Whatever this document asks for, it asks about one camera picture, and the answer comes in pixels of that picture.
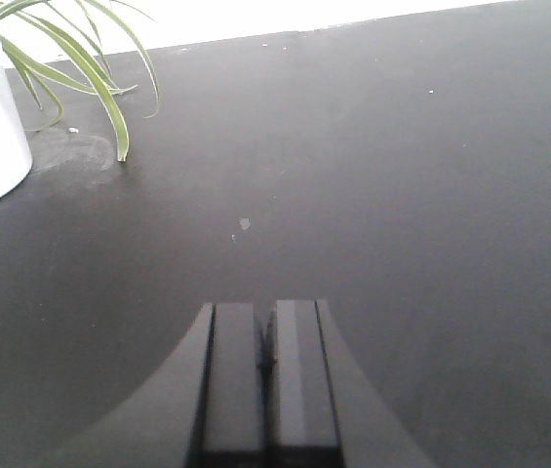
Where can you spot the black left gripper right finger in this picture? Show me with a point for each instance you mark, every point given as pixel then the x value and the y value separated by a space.
pixel 322 411

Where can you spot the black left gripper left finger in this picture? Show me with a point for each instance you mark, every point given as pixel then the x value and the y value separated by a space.
pixel 201 408

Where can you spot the green spider plant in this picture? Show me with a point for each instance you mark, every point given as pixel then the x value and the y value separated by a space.
pixel 84 50

